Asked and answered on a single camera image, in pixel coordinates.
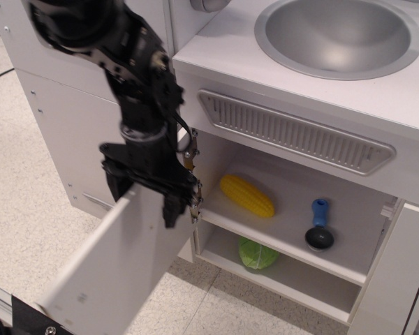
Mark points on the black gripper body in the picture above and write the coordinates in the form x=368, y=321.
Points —
x=152, y=162

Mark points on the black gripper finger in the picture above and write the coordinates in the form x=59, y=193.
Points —
x=173, y=207
x=119, y=183

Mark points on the white cabinet door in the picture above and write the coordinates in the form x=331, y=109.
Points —
x=103, y=286

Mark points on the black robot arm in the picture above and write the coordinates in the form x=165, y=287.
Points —
x=137, y=69

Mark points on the white toy kitchen cabinet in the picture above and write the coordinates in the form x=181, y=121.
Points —
x=369, y=279

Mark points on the lower metal door hinge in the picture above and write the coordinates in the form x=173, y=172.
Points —
x=196, y=203

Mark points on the metal door hinge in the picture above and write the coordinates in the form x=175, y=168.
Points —
x=191, y=152
x=196, y=203

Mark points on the silver emblem trim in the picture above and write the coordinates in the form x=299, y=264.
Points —
x=103, y=204

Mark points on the upper metal door hinge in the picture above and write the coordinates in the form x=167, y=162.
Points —
x=191, y=152

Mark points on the yellow toy corn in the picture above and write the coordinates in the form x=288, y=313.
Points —
x=247, y=195

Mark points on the green toy cabbage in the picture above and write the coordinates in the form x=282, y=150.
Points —
x=254, y=255

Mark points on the silver knob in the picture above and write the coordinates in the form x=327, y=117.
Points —
x=209, y=6

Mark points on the grey vent grille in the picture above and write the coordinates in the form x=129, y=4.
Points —
x=301, y=136

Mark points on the silver round sink basin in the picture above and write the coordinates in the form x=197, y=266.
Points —
x=338, y=40

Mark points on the blue handled black scoop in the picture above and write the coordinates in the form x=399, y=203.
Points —
x=319, y=238

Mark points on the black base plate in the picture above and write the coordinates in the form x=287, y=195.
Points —
x=28, y=320

